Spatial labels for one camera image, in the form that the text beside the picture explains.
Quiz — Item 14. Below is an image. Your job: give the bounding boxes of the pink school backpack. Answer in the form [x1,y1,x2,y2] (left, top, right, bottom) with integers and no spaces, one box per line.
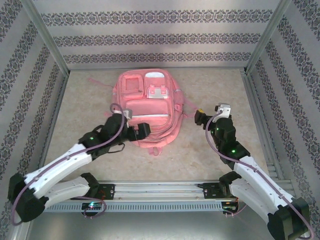
[87,69,199,158]

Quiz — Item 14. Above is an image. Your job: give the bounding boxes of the grey metal panel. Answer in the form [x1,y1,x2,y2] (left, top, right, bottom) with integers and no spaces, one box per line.
[23,211,305,240]

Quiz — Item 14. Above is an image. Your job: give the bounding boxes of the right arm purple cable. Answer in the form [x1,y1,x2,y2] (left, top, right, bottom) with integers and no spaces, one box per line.
[204,111,315,240]

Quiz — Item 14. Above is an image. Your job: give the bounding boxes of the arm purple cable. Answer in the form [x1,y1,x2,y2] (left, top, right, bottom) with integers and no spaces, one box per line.
[204,111,315,240]
[11,102,126,227]

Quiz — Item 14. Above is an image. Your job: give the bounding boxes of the aluminium side rail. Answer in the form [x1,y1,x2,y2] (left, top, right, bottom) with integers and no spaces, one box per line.
[240,69,285,181]
[33,71,70,183]

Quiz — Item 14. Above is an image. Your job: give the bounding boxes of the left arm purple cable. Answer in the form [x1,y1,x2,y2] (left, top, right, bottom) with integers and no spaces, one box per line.
[11,102,126,227]

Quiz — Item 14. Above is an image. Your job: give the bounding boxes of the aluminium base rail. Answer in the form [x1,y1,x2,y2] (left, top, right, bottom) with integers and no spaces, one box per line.
[23,180,295,201]

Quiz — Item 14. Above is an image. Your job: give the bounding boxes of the slotted grey cable duct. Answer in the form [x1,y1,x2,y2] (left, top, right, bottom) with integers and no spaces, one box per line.
[32,201,294,214]

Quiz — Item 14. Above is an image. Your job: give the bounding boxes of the aluminium frame post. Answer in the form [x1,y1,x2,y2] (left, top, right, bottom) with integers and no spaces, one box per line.
[243,0,293,76]
[21,0,71,76]

